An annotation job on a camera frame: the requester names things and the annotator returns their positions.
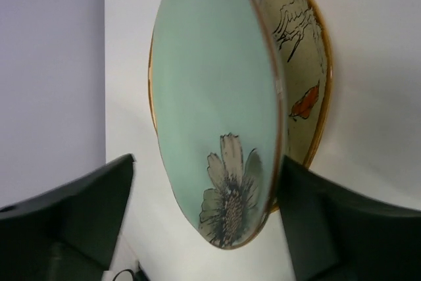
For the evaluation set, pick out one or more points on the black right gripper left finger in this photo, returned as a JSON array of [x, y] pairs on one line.
[[69, 233]]

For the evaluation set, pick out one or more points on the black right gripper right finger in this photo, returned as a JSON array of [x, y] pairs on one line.
[[333, 233]]

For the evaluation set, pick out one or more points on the green flower pattern plate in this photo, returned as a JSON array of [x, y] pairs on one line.
[[216, 94]]

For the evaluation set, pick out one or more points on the beige leaf pattern plate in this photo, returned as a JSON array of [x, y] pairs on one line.
[[302, 39]]

